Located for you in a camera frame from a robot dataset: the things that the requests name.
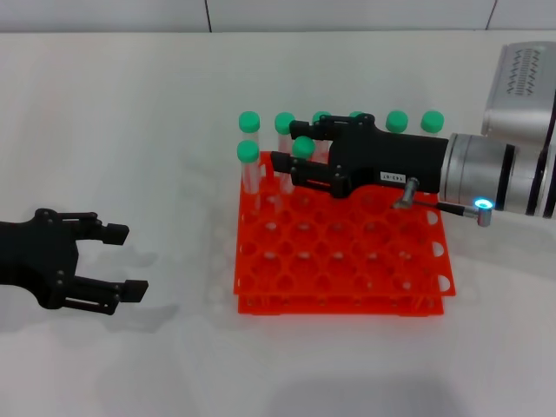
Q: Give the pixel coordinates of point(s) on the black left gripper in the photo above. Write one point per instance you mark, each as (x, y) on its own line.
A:
(35, 256)

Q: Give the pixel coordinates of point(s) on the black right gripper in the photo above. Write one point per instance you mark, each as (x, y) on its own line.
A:
(382, 158)

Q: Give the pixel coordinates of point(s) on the clear test tube green cap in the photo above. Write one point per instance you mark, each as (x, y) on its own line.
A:
(247, 150)
(303, 147)
(320, 115)
(282, 122)
(397, 121)
(356, 114)
(249, 121)
(432, 121)

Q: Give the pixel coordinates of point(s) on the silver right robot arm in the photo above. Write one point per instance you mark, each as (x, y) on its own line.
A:
(473, 171)

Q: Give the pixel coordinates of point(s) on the orange test tube rack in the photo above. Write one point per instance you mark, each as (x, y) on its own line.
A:
(330, 295)

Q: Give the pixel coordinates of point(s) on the silver vented wrist camera box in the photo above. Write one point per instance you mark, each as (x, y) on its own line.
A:
(517, 95)

